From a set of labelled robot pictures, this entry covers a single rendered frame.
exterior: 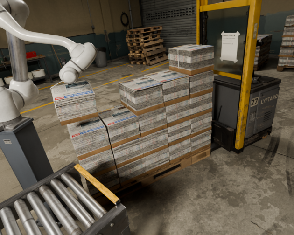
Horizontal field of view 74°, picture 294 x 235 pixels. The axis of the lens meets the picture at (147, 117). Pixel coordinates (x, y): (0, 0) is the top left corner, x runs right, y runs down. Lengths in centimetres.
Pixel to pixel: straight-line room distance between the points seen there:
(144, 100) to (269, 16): 651
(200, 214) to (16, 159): 158
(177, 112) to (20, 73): 135
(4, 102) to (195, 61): 156
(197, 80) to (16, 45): 149
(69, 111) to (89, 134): 25
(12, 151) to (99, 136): 63
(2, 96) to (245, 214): 209
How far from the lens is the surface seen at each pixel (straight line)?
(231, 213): 204
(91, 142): 169
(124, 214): 104
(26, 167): 182
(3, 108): 165
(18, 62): 170
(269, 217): 210
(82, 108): 156
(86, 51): 130
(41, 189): 131
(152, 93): 174
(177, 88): 187
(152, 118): 182
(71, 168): 137
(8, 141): 174
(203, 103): 214
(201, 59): 199
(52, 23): 855
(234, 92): 253
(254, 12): 211
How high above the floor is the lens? 158
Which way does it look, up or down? 26 degrees down
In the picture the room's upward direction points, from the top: 7 degrees counter-clockwise
